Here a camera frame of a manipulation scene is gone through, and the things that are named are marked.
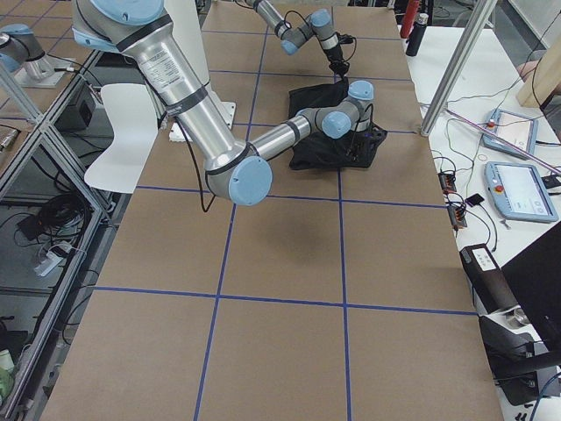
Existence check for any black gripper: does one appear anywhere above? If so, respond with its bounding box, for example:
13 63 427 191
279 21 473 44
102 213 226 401
323 46 350 83

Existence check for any black graphic t-shirt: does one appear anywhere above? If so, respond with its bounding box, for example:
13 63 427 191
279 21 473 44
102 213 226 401
288 78 387 170

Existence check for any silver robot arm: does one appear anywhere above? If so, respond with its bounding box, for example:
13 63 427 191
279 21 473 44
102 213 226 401
244 0 352 78
72 0 374 205

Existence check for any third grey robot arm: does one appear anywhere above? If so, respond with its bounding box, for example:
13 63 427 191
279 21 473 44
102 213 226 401
1 24 62 89

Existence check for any red bottle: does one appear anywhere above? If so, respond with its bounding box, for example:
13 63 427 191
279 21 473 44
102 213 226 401
400 0 420 39

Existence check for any black bottle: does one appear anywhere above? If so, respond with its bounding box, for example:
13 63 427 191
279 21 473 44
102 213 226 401
405 13 430 57

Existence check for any orange terminal block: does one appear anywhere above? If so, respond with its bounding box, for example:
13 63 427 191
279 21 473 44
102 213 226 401
437 172 458 194

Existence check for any far teach pendant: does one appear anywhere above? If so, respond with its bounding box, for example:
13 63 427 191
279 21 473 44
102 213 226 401
481 109 538 159

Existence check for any teach pendant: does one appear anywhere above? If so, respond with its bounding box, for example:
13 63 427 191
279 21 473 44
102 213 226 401
481 109 538 159
484 161 558 223

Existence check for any near teach pendant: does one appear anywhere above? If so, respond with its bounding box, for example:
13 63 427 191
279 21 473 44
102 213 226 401
484 161 558 223

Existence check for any white plastic chair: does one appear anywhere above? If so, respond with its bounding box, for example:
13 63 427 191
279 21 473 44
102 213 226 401
84 83 158 194

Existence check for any brown paper table cover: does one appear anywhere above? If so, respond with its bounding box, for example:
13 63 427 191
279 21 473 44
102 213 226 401
42 7 502 420

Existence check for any black box with label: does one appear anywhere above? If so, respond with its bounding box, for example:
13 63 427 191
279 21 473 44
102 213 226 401
459 244 518 313

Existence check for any white power strip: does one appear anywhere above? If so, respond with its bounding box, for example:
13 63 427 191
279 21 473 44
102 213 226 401
34 242 72 277

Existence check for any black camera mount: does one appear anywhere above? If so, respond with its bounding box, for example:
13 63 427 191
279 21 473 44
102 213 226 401
337 32 355 45

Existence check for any aluminium frame post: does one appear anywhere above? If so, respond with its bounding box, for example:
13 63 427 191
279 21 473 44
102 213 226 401
420 0 498 137

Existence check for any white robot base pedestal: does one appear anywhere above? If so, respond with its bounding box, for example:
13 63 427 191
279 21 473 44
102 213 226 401
164 1 236 129

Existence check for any black cable bundle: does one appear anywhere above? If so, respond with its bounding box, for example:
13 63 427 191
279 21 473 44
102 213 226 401
12 192 96 246

